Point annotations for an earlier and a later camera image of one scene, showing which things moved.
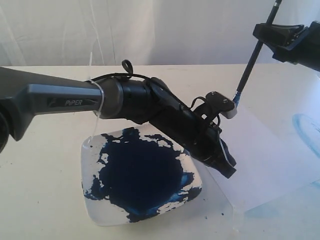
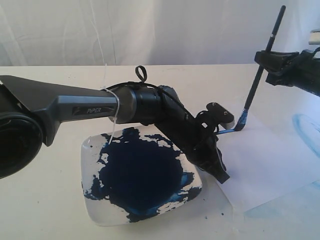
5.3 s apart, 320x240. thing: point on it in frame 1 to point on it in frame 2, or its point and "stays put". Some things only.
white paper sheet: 275,149 stays put
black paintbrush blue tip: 236,97 to 243,115
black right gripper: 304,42 to 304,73
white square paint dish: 133,175 stays put
